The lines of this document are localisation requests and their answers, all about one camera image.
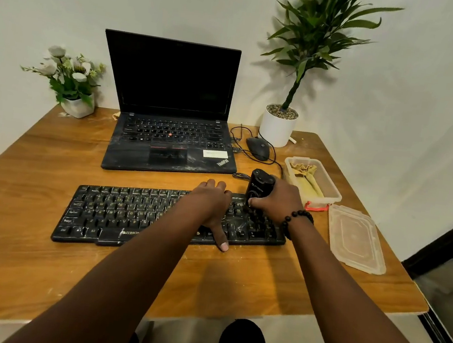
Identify person's right hand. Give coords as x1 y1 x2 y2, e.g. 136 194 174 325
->
245 174 309 230

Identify beige folded cloth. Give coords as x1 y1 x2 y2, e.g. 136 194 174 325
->
286 161 329 199

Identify person's right forearm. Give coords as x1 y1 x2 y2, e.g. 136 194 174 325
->
272 217 453 343

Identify black computer mouse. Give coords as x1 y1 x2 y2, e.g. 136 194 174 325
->
244 135 272 162

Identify black computer keyboard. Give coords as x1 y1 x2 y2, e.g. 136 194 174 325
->
50 169 292 272

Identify person's left hand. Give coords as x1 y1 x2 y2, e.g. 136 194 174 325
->
177 176 238 253

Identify clear plastic container lid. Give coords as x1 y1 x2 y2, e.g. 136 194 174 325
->
321 203 395 277

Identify person's left forearm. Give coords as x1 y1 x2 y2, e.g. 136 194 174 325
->
4 188 210 343

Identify black laptop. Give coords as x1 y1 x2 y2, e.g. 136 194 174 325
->
87 29 254 187

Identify white flowers in white pot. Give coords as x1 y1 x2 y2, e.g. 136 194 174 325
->
15 41 109 122

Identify black mouse cable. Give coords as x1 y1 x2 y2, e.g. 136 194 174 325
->
225 124 290 180

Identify green plant in white pot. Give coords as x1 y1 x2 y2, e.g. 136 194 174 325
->
248 0 406 162

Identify black bead bracelet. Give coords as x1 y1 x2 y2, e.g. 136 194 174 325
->
280 208 316 244

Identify clear plastic container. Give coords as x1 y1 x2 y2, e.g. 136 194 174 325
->
278 155 347 215

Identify black handheld mini vacuum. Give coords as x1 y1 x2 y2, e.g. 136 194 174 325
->
242 167 278 219

